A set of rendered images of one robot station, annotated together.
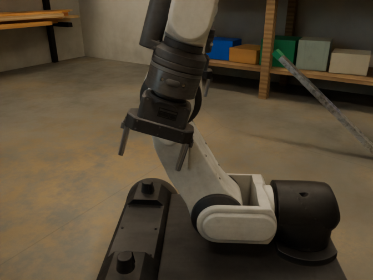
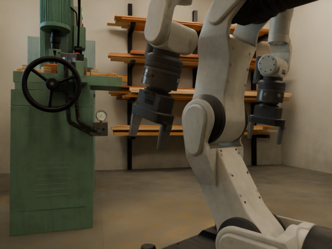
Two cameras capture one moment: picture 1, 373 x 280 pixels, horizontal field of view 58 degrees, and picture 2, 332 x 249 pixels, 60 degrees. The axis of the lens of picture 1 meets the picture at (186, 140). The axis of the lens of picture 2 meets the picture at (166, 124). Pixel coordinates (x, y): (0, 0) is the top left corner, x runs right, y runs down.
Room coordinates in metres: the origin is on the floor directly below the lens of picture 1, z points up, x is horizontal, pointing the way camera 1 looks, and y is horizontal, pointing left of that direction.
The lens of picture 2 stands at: (0.08, -0.45, 0.58)
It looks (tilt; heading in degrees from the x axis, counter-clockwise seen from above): 1 degrees up; 43
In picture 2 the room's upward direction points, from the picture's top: straight up
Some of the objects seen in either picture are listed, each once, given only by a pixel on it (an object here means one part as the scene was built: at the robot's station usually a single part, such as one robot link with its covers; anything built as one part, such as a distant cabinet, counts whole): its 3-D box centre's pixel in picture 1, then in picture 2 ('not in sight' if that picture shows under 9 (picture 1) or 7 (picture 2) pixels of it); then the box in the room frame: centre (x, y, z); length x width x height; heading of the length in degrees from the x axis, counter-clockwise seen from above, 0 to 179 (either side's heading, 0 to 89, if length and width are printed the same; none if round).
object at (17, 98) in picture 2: not in sight; (56, 103); (0.96, 1.39, 0.76); 0.57 x 0.45 x 0.09; 62
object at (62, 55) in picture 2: not in sight; (71, 58); (0.90, 1.06, 0.99); 0.13 x 0.11 x 0.06; 152
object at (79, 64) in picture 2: not in sight; (70, 70); (0.90, 1.07, 0.91); 0.15 x 0.14 x 0.09; 152
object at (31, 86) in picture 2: not in sight; (54, 89); (0.88, 1.22, 0.82); 0.40 x 0.21 x 0.04; 152
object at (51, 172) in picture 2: not in sight; (55, 163); (0.96, 1.39, 0.36); 0.58 x 0.45 x 0.71; 62
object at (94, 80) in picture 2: not in sight; (70, 80); (0.94, 1.14, 0.87); 0.61 x 0.30 x 0.06; 152
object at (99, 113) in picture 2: not in sight; (101, 117); (1.04, 0.97, 0.65); 0.06 x 0.04 x 0.08; 152
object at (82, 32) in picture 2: not in sight; (79, 38); (1.14, 1.40, 1.23); 0.09 x 0.08 x 0.15; 62
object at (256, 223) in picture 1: (233, 206); (268, 245); (0.80, -0.13, 0.28); 0.21 x 0.20 x 0.13; 87
